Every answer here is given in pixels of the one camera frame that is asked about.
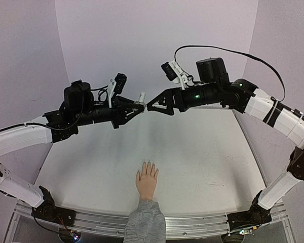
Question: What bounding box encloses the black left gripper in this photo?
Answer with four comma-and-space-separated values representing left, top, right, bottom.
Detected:
75, 97, 146, 130

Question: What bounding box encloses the clear nail polish bottle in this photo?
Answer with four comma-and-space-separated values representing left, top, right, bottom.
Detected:
134, 101, 146, 112

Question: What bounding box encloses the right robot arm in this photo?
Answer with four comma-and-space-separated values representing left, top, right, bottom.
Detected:
147, 58, 304, 210

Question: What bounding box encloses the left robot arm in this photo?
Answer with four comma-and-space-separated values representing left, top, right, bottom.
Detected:
0, 76, 145, 221

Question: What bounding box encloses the mannequin hand with long nails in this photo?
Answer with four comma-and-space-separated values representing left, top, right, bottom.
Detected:
136, 161, 159, 200

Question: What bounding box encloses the grey sleeve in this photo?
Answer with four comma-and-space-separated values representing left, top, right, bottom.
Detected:
123, 200, 166, 242

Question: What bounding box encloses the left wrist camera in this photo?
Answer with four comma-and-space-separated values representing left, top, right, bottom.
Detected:
107, 73, 127, 108

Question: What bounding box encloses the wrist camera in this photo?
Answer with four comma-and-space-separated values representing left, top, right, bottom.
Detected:
107, 73, 127, 108
161, 60, 188, 90

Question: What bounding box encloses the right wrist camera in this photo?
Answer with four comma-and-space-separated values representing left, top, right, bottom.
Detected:
161, 60, 188, 90

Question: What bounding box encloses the left camera black cable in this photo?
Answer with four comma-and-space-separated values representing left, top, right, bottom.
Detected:
91, 87, 109, 103

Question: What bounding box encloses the camera black cable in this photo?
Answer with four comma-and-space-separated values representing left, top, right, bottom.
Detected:
174, 45, 286, 101
91, 87, 109, 103

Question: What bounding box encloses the right camera black cable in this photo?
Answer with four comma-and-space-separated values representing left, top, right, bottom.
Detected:
174, 45, 286, 101

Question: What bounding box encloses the aluminium front rail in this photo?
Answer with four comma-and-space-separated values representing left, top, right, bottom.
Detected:
16, 197, 285, 242

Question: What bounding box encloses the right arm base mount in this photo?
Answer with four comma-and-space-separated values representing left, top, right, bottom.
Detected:
227, 211, 272, 232

